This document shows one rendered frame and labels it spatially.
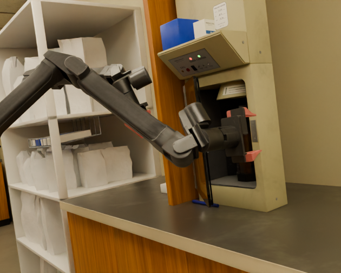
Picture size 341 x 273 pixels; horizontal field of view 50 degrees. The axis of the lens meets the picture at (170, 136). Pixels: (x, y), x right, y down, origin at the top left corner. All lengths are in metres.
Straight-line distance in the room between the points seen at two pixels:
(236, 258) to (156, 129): 0.36
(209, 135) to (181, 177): 0.58
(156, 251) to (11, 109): 0.63
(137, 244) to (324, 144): 0.81
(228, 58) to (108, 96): 0.41
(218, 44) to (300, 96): 0.56
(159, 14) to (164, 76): 0.24
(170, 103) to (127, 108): 0.48
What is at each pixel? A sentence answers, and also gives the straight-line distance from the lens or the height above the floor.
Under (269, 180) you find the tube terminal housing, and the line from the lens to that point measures 1.22.
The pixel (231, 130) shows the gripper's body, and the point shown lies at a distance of 0.94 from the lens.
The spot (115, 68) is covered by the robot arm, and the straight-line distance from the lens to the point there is 1.30.
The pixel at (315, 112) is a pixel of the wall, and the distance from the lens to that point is 1.57.
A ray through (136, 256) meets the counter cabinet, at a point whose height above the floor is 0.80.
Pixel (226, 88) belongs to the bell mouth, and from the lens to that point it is 1.29.
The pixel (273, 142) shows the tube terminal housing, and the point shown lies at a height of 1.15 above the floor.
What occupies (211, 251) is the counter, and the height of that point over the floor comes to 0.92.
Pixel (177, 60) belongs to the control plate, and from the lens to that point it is 1.30.
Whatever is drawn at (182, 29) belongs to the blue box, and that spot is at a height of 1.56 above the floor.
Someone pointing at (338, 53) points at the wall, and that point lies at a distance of 1.52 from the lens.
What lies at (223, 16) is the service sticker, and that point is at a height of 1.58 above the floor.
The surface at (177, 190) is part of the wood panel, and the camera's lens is 1.43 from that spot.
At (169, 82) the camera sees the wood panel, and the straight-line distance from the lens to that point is 1.42.
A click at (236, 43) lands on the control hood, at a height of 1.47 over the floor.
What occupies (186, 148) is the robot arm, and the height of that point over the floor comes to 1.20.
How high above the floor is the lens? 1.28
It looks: 3 degrees down
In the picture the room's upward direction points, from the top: 7 degrees counter-clockwise
